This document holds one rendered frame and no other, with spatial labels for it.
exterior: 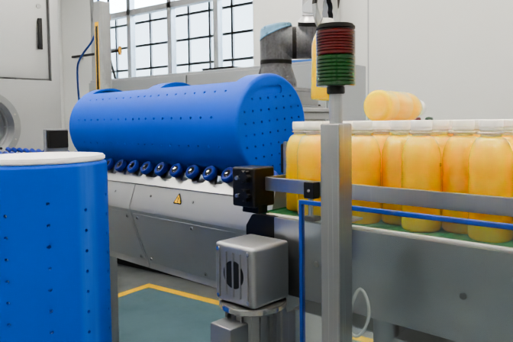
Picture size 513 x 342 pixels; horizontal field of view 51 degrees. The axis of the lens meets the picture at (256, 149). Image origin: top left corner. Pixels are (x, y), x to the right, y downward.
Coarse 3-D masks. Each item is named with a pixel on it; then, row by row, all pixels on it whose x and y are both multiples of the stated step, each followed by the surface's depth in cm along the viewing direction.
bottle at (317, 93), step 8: (312, 48) 135; (312, 56) 135; (312, 64) 135; (312, 72) 135; (312, 80) 135; (312, 88) 135; (320, 88) 133; (312, 96) 135; (320, 96) 133; (328, 96) 132
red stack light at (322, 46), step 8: (320, 32) 86; (328, 32) 85; (336, 32) 84; (344, 32) 84; (352, 32) 85; (320, 40) 86; (328, 40) 85; (336, 40) 84; (344, 40) 84; (352, 40) 85; (320, 48) 86; (328, 48) 85; (336, 48) 84; (344, 48) 84; (352, 48) 85
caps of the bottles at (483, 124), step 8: (416, 120) 112; (424, 120) 97; (432, 120) 103; (440, 120) 102; (448, 120) 103; (456, 120) 96; (464, 120) 95; (472, 120) 96; (480, 120) 90; (488, 120) 89; (496, 120) 88; (504, 120) 94; (512, 120) 94; (392, 128) 105; (400, 128) 104; (408, 128) 105; (416, 128) 98; (424, 128) 97; (432, 128) 103; (440, 128) 102; (448, 128) 103; (456, 128) 96; (464, 128) 95; (472, 128) 96; (480, 128) 90; (488, 128) 89; (496, 128) 88; (504, 128) 94; (512, 128) 94
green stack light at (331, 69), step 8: (320, 56) 86; (328, 56) 85; (336, 56) 84; (344, 56) 84; (352, 56) 85; (320, 64) 86; (328, 64) 85; (336, 64) 84; (344, 64) 84; (352, 64) 85; (320, 72) 86; (328, 72) 85; (336, 72) 84; (344, 72) 85; (352, 72) 85; (320, 80) 86; (328, 80) 85; (336, 80) 85; (344, 80) 85; (352, 80) 86
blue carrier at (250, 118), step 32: (96, 96) 190; (128, 96) 175; (160, 96) 162; (192, 96) 151; (224, 96) 141; (256, 96) 140; (288, 96) 150; (96, 128) 182; (128, 128) 168; (160, 128) 157; (192, 128) 147; (224, 128) 138; (256, 128) 141; (288, 128) 150; (128, 160) 179; (160, 160) 165; (192, 160) 154; (224, 160) 143; (256, 160) 141
